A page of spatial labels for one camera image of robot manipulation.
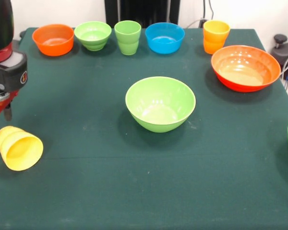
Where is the yellow plastic cup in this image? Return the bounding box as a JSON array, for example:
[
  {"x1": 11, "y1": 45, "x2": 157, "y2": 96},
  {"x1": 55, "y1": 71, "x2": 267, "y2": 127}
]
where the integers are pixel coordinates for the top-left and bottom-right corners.
[
  {"x1": 203, "y1": 20, "x2": 231, "y2": 55},
  {"x1": 0, "y1": 126, "x2": 44, "y2": 172}
]

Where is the small orange plastic bowl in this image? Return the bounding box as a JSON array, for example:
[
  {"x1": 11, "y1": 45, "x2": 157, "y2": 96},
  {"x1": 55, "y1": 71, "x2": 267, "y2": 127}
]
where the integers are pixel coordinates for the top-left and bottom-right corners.
[{"x1": 32, "y1": 23, "x2": 75, "y2": 57}]

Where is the small green plastic bowl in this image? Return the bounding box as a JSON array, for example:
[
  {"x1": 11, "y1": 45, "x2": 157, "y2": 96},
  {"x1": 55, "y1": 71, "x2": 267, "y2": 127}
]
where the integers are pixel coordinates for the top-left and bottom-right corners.
[{"x1": 74, "y1": 21, "x2": 112, "y2": 51}]

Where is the green plastic cup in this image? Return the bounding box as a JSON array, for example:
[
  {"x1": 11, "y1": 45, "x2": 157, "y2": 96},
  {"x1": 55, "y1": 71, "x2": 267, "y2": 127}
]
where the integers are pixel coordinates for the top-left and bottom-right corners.
[{"x1": 114, "y1": 20, "x2": 142, "y2": 56}]

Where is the dark green table cloth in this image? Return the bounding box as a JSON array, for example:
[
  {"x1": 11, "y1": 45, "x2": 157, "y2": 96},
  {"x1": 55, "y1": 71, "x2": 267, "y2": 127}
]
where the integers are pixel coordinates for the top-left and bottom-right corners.
[{"x1": 0, "y1": 27, "x2": 288, "y2": 230}]

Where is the blue plastic bowl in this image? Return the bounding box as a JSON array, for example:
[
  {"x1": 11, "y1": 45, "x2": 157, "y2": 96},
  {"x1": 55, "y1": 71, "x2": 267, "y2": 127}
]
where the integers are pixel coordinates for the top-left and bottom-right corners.
[{"x1": 144, "y1": 22, "x2": 185, "y2": 54}]

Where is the large orange plastic bowl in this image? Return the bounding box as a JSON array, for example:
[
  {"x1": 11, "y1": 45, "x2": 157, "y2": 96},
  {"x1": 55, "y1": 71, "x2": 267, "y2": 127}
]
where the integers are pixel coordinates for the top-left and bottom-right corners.
[{"x1": 211, "y1": 45, "x2": 282, "y2": 93}]

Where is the black knobbed equipment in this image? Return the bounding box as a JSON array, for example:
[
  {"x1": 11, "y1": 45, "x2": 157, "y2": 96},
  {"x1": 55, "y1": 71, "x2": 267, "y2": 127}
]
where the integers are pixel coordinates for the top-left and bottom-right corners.
[{"x1": 271, "y1": 34, "x2": 288, "y2": 81}]

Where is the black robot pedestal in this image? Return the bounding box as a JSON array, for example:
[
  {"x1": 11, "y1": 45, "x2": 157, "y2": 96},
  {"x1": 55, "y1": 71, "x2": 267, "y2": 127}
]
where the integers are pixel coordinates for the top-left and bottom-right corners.
[{"x1": 104, "y1": 0, "x2": 180, "y2": 29}]

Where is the thin black cable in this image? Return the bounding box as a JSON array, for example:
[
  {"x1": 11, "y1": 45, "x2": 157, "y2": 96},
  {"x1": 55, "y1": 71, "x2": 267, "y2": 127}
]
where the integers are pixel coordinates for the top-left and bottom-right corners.
[{"x1": 207, "y1": 0, "x2": 216, "y2": 22}]

